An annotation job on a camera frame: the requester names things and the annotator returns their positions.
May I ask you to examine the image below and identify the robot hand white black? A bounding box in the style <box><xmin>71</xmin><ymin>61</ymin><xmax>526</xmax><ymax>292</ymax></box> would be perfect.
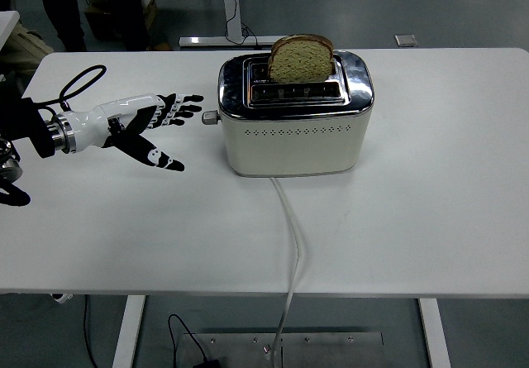
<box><xmin>68</xmin><ymin>93</ymin><xmax>205</xmax><ymax>174</ymax></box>

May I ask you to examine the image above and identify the cream and chrome toaster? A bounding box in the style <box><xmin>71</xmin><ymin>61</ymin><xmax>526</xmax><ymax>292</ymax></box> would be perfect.
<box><xmin>217</xmin><ymin>49</ymin><xmax>376</xmax><ymax>178</ymax></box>

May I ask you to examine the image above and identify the person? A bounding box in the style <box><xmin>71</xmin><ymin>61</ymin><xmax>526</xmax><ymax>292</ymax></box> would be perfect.
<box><xmin>34</xmin><ymin>0</ymin><xmax>152</xmax><ymax>53</ymax></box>
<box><xmin>0</xmin><ymin>29</ymin><xmax>55</xmax><ymax>80</ymax></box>

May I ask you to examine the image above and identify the white side table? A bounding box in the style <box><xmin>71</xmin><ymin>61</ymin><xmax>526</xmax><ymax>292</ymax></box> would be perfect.
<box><xmin>0</xmin><ymin>9</ymin><xmax>21</xmax><ymax>51</ymax></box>

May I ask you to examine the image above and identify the white table leg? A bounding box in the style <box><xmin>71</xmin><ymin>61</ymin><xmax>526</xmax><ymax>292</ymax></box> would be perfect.
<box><xmin>111</xmin><ymin>294</ymin><xmax>146</xmax><ymax>368</ymax></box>
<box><xmin>417</xmin><ymin>297</ymin><xmax>452</xmax><ymax>368</ymax></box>

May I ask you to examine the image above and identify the brown bread slice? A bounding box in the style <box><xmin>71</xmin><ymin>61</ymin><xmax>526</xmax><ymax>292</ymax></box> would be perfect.
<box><xmin>267</xmin><ymin>33</ymin><xmax>335</xmax><ymax>84</ymax></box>

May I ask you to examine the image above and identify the grey metal plate with screws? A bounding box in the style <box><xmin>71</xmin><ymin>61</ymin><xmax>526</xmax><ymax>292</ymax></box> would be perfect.
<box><xmin>181</xmin><ymin>332</ymin><xmax>384</xmax><ymax>368</ymax></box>

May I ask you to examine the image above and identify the black cable on table frame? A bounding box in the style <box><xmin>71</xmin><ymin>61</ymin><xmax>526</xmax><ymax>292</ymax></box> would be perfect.
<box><xmin>225</xmin><ymin>0</ymin><xmax>260</xmax><ymax>49</ymax></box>

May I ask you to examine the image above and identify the white background table frame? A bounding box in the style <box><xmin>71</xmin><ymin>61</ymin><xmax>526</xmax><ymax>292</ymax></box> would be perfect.
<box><xmin>179</xmin><ymin>0</ymin><xmax>286</xmax><ymax>50</ymax></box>

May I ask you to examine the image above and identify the thin black cable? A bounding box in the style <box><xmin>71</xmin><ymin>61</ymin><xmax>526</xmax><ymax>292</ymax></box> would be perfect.
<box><xmin>83</xmin><ymin>294</ymin><xmax>99</xmax><ymax>368</ymax></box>

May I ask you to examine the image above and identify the white toaster power cord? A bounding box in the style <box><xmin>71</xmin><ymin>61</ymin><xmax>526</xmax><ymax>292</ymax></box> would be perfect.
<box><xmin>262</xmin><ymin>176</ymin><xmax>306</xmax><ymax>359</ymax></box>

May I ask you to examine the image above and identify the black cable with adapter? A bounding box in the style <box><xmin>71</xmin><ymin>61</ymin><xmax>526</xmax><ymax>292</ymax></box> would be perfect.
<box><xmin>167</xmin><ymin>313</ymin><xmax>222</xmax><ymax>368</ymax></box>

